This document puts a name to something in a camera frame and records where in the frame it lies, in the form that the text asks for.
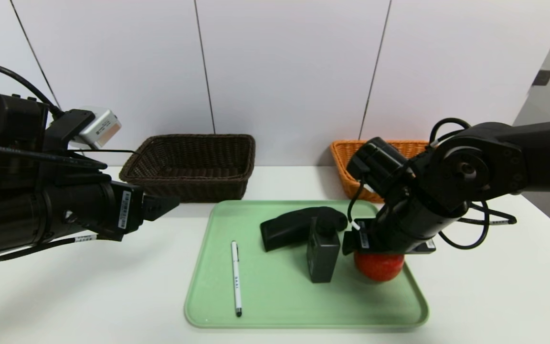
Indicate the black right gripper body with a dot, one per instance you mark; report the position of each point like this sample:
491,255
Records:
366,241

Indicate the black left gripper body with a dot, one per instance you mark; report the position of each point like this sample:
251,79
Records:
127,210

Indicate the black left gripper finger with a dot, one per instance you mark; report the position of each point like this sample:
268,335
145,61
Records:
96,231
158,205

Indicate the red apple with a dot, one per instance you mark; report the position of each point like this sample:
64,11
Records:
380,267

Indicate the black square toiletry bottle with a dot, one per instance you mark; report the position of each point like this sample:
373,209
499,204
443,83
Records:
322,258

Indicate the white pen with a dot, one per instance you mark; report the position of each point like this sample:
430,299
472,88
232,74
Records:
237,286

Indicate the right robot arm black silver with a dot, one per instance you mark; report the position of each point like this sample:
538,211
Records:
518,153

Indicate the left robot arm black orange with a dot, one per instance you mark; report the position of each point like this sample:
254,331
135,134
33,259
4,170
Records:
17,215

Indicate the dark brown wicker basket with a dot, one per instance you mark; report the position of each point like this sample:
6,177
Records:
189,167

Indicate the orange wicker basket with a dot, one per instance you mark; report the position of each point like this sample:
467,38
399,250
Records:
346,157

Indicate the black glasses case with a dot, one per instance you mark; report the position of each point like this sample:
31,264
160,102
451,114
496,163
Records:
284,229

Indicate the light green plastic tray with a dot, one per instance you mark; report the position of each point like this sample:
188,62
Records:
280,301

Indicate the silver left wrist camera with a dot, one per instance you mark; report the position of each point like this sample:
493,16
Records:
100,129

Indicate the small dark wall plate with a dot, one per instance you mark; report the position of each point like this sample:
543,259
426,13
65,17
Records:
542,78

